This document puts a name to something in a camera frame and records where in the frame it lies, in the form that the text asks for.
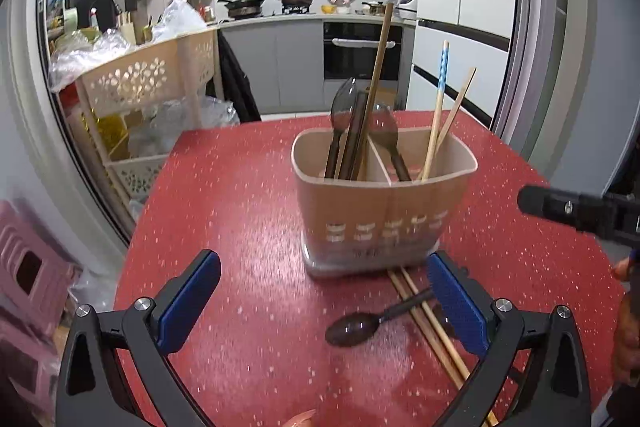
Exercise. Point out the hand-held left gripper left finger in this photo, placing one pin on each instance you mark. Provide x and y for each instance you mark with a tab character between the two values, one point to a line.
192	302

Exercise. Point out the black wok with lid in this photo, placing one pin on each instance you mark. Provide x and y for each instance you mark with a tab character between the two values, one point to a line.
297	0

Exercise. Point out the clear plastic bag with food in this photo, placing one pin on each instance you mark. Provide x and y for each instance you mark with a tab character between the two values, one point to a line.
97	289

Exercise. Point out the black hanging garment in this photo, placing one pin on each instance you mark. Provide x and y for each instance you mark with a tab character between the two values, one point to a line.
237	82

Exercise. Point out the small metal pot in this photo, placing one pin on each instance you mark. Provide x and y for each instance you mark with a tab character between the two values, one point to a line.
372	8

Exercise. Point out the person's right hand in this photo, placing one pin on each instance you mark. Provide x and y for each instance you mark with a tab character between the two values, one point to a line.
627	337

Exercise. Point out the yellow bowl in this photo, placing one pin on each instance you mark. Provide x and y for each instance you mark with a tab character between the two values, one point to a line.
328	9

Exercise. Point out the clear plastic wrap bundle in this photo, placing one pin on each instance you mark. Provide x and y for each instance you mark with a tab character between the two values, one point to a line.
170	127

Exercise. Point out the black kitchen faucet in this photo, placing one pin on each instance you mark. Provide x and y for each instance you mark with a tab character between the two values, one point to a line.
105	4

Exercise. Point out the blue patterned wooden chopstick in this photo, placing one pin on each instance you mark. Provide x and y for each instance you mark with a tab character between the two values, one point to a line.
440	82

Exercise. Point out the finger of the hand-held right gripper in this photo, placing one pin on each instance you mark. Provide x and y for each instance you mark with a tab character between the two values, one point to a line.
555	207

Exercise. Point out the yellow oil bottle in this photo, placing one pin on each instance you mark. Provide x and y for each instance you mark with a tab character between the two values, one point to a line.
107	137

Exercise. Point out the white plastic bag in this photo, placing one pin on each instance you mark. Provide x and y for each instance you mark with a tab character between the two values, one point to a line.
180	19

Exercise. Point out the person's left hand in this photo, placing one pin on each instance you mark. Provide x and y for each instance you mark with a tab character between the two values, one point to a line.
301	419

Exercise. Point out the beige plastic utensil holder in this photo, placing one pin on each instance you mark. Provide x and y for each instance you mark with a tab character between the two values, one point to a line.
350	207

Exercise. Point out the brown wooden chopstick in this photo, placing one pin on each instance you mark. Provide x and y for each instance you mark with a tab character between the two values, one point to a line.
434	343
411	282

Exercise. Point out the black built-in oven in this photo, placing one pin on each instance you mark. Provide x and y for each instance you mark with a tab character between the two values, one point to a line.
350	57

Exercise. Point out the crumpled clear plastic bags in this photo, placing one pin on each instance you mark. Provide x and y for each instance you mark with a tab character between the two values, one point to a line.
85	57

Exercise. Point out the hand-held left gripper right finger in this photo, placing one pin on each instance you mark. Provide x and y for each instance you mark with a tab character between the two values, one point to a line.
457	302

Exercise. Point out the beige flower-cutout storage rack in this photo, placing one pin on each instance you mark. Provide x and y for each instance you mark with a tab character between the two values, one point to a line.
130	77

